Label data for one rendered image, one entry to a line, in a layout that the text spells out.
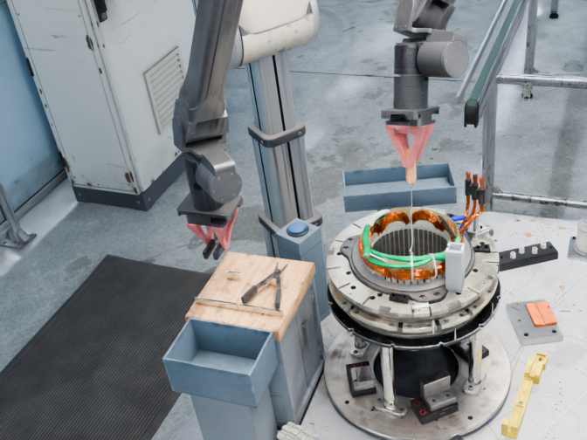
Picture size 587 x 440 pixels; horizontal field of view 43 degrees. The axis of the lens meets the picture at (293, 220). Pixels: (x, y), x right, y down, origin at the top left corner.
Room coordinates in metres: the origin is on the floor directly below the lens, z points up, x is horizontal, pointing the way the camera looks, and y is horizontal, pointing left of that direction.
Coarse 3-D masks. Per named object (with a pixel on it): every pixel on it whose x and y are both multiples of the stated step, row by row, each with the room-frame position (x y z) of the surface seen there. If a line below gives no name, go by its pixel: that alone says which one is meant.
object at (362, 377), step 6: (366, 366) 1.09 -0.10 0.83; (354, 372) 1.07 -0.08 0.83; (360, 372) 1.06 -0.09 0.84; (366, 372) 1.06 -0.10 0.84; (354, 378) 1.06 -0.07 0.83; (360, 378) 1.05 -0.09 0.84; (366, 378) 1.04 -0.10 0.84; (372, 378) 1.04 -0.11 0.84; (354, 384) 1.04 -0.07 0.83; (360, 384) 1.04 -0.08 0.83; (366, 384) 1.04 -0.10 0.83; (372, 384) 1.03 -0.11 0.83
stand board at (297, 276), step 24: (240, 264) 1.18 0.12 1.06; (264, 264) 1.17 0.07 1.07; (288, 264) 1.16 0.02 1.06; (312, 264) 1.15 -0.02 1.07; (216, 288) 1.12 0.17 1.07; (240, 288) 1.11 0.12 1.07; (264, 288) 1.10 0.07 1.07; (288, 288) 1.09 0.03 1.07; (192, 312) 1.06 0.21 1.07; (216, 312) 1.05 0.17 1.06; (240, 312) 1.04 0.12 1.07; (288, 312) 1.02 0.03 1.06
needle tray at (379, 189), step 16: (352, 176) 1.47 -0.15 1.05; (368, 176) 1.47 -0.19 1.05; (384, 176) 1.46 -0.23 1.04; (400, 176) 1.46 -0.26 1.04; (432, 176) 1.45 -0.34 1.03; (448, 176) 1.44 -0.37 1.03; (352, 192) 1.44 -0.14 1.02; (368, 192) 1.43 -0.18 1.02; (384, 192) 1.36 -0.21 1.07; (400, 192) 1.36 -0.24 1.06; (416, 192) 1.35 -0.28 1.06; (432, 192) 1.35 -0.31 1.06; (448, 192) 1.35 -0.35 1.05; (352, 208) 1.37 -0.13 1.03; (368, 208) 1.37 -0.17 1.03; (384, 208) 1.36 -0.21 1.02
